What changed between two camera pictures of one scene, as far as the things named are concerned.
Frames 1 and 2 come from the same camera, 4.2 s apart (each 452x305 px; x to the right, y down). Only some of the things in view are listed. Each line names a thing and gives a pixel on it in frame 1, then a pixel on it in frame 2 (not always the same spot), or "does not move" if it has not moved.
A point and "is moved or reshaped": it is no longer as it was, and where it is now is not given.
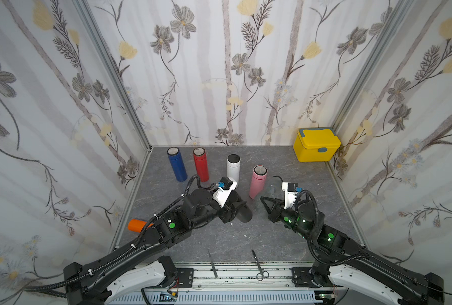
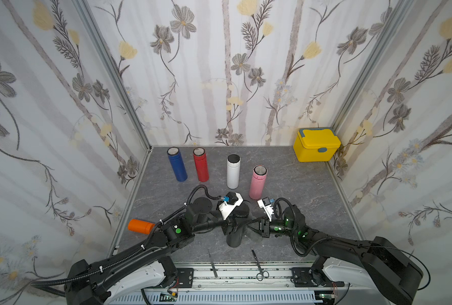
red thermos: [202, 165] does not move
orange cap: [136, 225] does not move
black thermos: [244, 213] is moved or reshaped
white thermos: [233, 166] does not move
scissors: [263, 274] does not move
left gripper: [227, 215] to [232, 228]
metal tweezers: [213, 269] does not move
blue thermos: [177, 164] does not move
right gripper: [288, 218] to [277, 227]
